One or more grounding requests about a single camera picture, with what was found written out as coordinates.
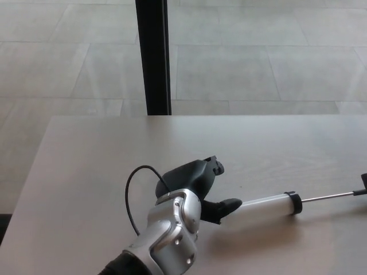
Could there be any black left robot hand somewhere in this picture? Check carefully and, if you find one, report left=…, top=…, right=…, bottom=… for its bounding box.
left=154, top=155, right=243, bottom=226

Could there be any white air pump black handle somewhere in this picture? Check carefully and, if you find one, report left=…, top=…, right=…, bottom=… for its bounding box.
left=234, top=174, right=367, bottom=223

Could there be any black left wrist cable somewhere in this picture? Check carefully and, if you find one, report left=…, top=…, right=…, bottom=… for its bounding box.
left=124, top=164, right=170, bottom=237

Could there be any black vertical frame post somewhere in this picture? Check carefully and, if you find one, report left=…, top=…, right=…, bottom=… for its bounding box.
left=134, top=0, right=173, bottom=116

